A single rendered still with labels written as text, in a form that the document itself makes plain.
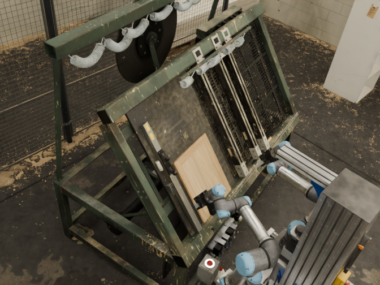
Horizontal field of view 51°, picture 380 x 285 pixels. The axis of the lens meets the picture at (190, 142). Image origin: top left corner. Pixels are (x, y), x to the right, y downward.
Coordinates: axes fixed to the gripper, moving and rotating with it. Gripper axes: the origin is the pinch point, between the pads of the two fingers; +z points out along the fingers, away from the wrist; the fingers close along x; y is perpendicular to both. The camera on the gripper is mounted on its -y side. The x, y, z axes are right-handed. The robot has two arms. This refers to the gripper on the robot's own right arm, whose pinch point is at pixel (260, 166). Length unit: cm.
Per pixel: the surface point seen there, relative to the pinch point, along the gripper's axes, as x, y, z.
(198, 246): 61, -20, 42
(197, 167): 29.2, 28.2, 26.8
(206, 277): 75, -39, 33
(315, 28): -487, 130, 193
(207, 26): -61, 128, 12
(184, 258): 77, -19, 39
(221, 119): -12, 49, 17
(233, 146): -14.5, 26.3, 29.0
